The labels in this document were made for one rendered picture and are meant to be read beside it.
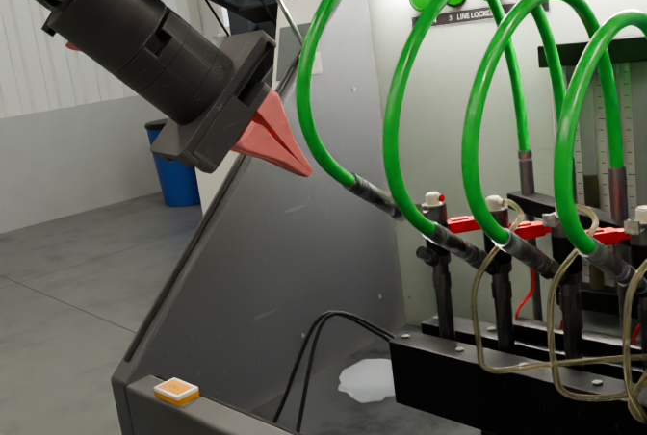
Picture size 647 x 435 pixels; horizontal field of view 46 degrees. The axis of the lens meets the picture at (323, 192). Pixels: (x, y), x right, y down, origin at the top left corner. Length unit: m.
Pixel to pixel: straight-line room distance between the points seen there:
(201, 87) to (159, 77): 0.03
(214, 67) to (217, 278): 0.59
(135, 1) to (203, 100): 0.07
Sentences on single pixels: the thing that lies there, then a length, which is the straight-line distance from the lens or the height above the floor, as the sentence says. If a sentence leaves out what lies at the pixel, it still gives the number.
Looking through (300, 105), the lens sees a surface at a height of 1.28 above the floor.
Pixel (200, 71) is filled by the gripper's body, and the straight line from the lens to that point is 0.50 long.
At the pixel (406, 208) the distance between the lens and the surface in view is 0.70.
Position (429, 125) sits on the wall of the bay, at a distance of 1.21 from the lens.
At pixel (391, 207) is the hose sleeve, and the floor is 1.15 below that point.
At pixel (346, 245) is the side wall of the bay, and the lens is 1.22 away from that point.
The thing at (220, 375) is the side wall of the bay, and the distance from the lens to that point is 1.09.
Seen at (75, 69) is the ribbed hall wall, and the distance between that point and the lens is 7.65.
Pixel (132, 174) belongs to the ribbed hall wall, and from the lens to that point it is 7.84.
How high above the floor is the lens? 1.34
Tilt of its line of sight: 12 degrees down
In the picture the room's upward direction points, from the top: 8 degrees counter-clockwise
